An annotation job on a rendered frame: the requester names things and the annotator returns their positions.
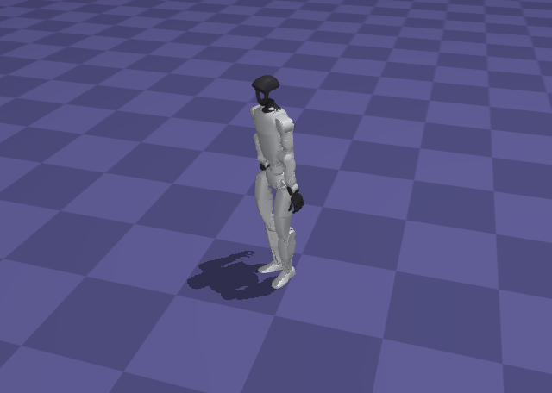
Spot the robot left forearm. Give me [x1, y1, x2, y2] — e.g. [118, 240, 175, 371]
[283, 154, 298, 193]

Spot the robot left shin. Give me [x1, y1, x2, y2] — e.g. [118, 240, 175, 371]
[278, 230, 296, 274]

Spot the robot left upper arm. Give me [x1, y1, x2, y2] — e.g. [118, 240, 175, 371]
[275, 115, 294, 164]

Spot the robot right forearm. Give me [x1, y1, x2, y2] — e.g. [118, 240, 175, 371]
[256, 145, 269, 168]

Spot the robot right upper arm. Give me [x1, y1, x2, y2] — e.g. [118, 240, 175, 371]
[250, 104, 260, 146]

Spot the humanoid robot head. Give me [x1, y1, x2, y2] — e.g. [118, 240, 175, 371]
[252, 75, 281, 113]

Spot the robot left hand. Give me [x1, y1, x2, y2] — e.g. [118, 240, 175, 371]
[287, 186, 304, 214]

